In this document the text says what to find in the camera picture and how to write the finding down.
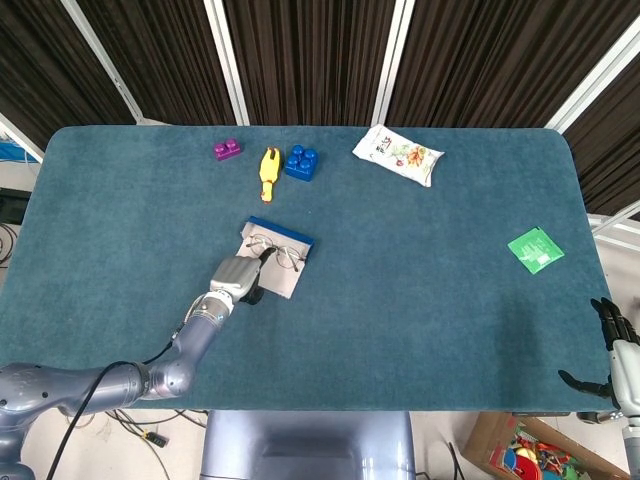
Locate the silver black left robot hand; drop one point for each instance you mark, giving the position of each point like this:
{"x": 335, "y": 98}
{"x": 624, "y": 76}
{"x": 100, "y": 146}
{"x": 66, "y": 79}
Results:
{"x": 237, "y": 275}

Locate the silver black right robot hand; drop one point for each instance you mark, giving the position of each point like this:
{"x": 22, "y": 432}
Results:
{"x": 627, "y": 370}

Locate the blue cardboard glasses case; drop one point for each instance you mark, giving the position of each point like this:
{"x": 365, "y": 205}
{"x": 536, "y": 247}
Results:
{"x": 285, "y": 281}

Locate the wire-rimmed glasses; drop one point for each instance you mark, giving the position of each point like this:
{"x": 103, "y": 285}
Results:
{"x": 286, "y": 257}

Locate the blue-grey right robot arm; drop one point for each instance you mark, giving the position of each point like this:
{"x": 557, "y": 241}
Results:
{"x": 632, "y": 450}

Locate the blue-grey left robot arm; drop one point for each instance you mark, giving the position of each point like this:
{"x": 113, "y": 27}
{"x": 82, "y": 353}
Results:
{"x": 200, "y": 335}

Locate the yellow rubber chicken toy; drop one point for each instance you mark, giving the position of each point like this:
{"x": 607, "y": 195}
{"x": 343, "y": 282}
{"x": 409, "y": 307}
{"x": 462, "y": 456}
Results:
{"x": 269, "y": 170}

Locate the purple toy building brick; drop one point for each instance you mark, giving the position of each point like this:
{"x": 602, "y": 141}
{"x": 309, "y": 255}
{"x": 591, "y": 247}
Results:
{"x": 227, "y": 151}

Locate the blue toy building brick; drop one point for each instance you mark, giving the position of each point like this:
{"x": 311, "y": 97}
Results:
{"x": 300, "y": 166}

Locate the green square sachet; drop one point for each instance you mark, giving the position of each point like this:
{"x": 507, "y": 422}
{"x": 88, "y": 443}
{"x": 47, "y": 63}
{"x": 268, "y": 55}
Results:
{"x": 535, "y": 250}

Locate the cardboard box with toys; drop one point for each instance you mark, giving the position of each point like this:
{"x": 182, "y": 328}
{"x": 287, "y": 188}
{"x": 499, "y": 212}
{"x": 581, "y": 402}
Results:
{"x": 480, "y": 440}

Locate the teal felt table cloth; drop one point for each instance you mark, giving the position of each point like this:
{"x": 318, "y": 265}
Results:
{"x": 400, "y": 300}

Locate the blue-grey robot torso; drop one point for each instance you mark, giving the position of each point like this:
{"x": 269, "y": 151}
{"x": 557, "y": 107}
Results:
{"x": 300, "y": 445}

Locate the small black floor device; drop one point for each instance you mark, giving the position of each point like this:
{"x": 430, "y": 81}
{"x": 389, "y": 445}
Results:
{"x": 157, "y": 441}

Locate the white printed snack packet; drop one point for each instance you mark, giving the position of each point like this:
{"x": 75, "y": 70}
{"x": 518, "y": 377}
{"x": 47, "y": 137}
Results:
{"x": 395, "y": 152}

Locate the dark brown pleated curtain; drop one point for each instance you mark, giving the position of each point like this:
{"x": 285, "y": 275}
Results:
{"x": 310, "y": 60}

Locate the black box on floor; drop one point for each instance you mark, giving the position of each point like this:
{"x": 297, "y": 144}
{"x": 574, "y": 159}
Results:
{"x": 12, "y": 206}

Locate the white aluminium frame post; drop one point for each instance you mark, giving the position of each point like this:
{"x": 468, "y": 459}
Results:
{"x": 100, "y": 60}
{"x": 227, "y": 65}
{"x": 595, "y": 80}
{"x": 392, "y": 65}
{"x": 20, "y": 135}

